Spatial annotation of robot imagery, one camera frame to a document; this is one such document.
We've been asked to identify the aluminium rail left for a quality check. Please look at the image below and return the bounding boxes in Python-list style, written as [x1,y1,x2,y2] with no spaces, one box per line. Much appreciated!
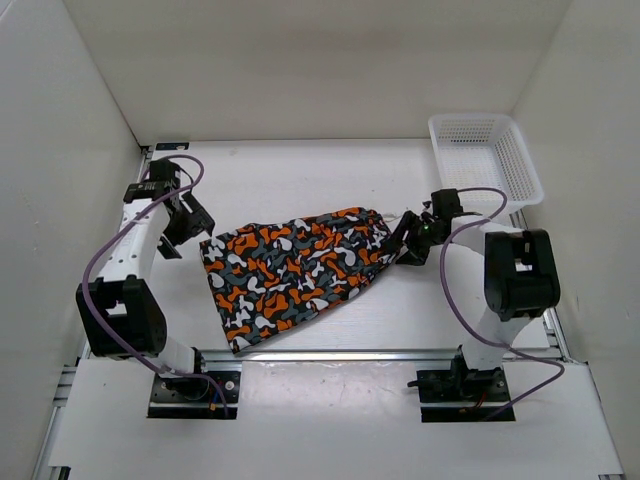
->
[31,144,153,480]

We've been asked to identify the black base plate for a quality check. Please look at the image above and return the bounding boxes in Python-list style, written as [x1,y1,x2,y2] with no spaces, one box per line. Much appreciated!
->
[407,369,516,423]
[147,363,242,420]

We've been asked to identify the aluminium rail front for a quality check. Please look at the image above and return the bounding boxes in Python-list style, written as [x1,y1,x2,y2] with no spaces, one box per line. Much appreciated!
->
[84,348,566,363]

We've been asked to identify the white perforated plastic basket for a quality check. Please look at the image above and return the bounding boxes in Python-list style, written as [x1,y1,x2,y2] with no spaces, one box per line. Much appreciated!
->
[428,113,544,215]

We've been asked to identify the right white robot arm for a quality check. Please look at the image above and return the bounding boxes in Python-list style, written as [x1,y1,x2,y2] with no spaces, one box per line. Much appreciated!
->
[383,187,560,400]

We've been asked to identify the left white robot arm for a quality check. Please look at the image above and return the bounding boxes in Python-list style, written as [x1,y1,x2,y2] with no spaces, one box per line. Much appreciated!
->
[76,154,215,400]

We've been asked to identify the orange camouflage shorts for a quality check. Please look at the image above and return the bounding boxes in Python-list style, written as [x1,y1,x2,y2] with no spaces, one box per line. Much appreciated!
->
[199,207,399,354]

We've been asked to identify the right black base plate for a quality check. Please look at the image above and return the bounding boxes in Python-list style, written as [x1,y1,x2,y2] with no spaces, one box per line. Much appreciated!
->
[407,369,516,423]

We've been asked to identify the black label sticker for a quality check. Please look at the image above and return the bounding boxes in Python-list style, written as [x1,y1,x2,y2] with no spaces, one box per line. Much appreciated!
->
[155,142,190,151]

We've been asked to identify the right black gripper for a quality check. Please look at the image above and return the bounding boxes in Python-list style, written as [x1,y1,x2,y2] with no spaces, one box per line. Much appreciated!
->
[380,210,445,266]

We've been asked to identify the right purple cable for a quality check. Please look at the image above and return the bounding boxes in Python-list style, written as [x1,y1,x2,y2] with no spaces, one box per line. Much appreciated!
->
[438,186,566,421]

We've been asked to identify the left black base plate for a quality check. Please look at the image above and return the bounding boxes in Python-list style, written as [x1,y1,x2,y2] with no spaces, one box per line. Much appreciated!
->
[147,363,242,420]

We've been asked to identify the aluminium rail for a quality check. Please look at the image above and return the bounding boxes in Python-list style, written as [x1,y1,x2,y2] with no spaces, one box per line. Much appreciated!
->
[31,144,153,480]
[84,348,566,363]

